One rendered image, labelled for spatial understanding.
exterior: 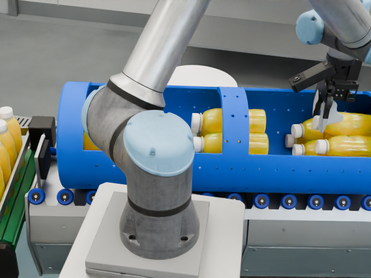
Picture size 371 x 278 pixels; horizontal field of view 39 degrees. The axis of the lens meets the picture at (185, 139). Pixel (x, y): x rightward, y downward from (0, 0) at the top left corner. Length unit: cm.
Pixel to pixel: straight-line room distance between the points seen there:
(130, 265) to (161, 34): 41
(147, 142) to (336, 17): 43
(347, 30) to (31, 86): 316
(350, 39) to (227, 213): 43
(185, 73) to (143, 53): 93
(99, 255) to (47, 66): 338
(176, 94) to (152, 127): 61
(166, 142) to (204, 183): 51
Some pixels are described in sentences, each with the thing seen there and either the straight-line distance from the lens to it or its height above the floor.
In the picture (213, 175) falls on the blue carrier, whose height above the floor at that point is 108.
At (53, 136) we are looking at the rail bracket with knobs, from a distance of 169.
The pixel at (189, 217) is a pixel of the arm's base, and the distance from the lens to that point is 96.
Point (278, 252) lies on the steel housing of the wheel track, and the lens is 157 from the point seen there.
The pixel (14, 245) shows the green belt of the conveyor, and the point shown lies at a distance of 145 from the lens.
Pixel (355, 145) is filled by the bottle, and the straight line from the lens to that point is 144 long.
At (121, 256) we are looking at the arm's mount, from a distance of 97.
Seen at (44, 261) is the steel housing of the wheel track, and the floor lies 71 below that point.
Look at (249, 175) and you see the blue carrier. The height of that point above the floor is 108.
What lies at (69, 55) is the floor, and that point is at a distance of 445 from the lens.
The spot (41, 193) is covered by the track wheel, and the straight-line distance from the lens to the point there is 145.
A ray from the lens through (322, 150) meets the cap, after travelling 143.
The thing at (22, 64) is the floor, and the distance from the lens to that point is 434.
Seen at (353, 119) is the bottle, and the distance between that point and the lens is 148.
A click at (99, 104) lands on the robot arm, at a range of 99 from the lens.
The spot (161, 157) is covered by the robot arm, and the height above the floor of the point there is 139.
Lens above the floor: 189
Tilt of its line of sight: 34 degrees down
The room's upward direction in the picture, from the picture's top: 4 degrees clockwise
